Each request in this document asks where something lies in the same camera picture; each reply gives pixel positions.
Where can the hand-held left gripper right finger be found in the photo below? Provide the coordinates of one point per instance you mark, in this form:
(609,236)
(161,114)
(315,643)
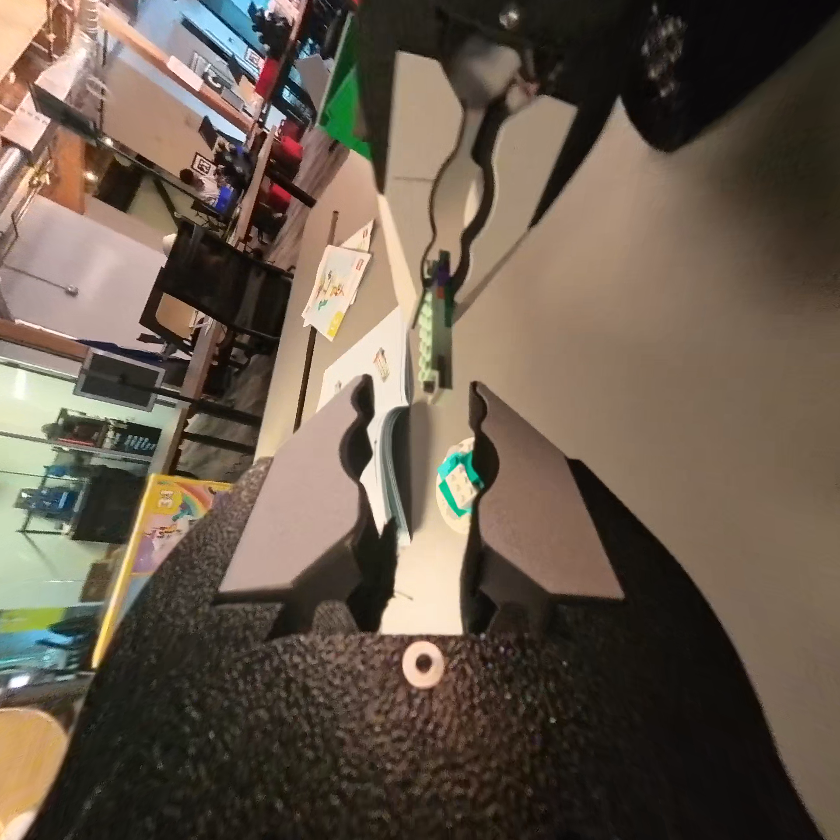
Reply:
(544,518)

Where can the pale green lego build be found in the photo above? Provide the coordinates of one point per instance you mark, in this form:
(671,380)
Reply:
(430,341)

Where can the wooden chair seat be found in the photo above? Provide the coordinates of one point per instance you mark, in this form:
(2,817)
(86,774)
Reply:
(26,768)

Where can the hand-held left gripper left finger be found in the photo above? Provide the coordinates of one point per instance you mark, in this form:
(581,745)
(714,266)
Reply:
(295,505)

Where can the black chair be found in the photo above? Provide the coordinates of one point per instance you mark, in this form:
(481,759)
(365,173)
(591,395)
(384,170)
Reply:
(210,282)

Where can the green plastic bin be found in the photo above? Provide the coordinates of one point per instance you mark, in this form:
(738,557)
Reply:
(344,111)

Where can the open instruction booklet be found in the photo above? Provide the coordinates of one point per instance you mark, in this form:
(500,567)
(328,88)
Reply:
(374,354)

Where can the small instruction booklet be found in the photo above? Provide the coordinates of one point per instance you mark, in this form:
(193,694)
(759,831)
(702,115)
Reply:
(334,289)

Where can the yellow lego box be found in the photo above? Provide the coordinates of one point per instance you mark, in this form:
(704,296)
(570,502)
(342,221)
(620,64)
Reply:
(157,538)

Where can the white paper leaflet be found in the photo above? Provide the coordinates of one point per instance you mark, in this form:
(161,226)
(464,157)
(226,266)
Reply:
(359,236)

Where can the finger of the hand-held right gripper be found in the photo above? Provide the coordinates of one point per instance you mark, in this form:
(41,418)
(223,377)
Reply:
(417,124)
(525,164)

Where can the round white lego assembly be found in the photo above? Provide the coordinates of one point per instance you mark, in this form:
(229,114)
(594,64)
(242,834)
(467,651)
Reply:
(453,512)

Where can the shelf rack with red bins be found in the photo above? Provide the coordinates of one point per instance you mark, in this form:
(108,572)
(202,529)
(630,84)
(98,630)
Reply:
(285,151)

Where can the grey framed monitor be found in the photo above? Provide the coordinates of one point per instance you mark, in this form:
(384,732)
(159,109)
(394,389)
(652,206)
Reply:
(118,380)

